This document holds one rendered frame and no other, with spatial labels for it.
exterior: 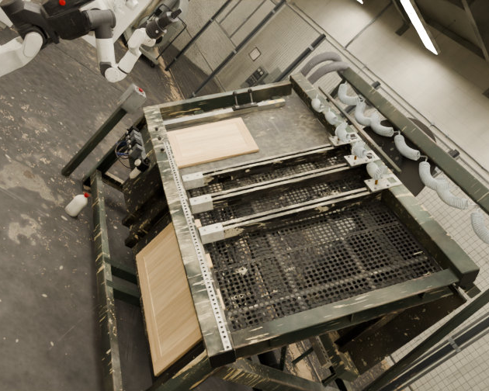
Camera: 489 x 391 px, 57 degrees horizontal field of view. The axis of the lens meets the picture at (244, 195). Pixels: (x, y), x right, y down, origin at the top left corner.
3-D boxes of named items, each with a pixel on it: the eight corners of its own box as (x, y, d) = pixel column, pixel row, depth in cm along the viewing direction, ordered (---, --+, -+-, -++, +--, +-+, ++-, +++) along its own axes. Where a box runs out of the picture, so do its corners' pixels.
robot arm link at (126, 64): (138, 59, 240) (119, 88, 246) (140, 55, 249) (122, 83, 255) (121, 46, 236) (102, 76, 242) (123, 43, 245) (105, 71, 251)
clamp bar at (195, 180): (182, 182, 283) (177, 151, 267) (352, 144, 305) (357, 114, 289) (185, 192, 275) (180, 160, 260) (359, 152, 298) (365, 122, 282)
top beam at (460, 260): (289, 84, 374) (289, 74, 368) (299, 83, 376) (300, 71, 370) (456, 287, 213) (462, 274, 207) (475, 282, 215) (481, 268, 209)
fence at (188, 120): (164, 126, 335) (163, 121, 332) (282, 102, 353) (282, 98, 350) (164, 129, 331) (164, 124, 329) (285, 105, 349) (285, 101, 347)
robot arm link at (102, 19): (94, 39, 230) (90, 11, 224) (87, 37, 236) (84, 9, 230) (115, 38, 237) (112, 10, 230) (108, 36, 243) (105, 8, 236)
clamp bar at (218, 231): (199, 234, 248) (193, 202, 232) (390, 187, 270) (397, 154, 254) (202, 247, 240) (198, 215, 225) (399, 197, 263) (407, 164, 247)
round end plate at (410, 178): (312, 166, 357) (392, 95, 335) (316, 169, 360) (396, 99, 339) (360, 233, 299) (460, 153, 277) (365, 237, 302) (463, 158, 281)
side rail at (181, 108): (160, 116, 357) (157, 104, 350) (289, 91, 378) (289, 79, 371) (161, 120, 353) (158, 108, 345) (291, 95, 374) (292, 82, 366)
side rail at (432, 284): (231, 345, 202) (230, 332, 195) (443, 282, 223) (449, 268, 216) (237, 361, 196) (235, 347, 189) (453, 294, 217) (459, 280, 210)
